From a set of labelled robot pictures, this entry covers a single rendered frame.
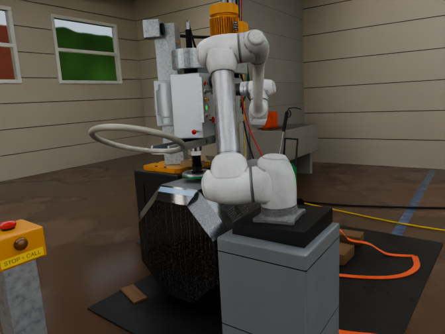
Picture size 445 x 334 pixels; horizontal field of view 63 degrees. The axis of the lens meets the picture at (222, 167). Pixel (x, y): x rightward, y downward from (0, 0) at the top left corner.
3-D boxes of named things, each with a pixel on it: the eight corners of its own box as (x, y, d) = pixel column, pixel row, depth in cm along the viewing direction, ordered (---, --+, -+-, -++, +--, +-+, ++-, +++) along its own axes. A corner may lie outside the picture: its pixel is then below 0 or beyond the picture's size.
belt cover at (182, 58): (220, 80, 322) (220, 60, 319) (247, 78, 313) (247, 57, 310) (164, 76, 235) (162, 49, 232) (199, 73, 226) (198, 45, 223)
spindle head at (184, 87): (197, 136, 278) (193, 76, 270) (224, 136, 270) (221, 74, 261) (174, 142, 245) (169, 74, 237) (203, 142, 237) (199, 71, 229)
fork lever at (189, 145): (198, 142, 276) (197, 136, 275) (221, 142, 268) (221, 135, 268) (146, 154, 213) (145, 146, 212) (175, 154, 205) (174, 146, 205)
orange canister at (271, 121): (257, 130, 591) (257, 110, 585) (271, 128, 631) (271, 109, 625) (269, 130, 578) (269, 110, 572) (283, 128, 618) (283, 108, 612)
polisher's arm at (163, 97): (147, 116, 343) (145, 89, 339) (173, 114, 370) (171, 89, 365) (208, 116, 299) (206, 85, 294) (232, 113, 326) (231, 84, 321)
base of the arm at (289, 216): (308, 209, 164) (308, 197, 163) (293, 225, 146) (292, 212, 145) (271, 207, 174) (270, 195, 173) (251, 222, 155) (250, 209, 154)
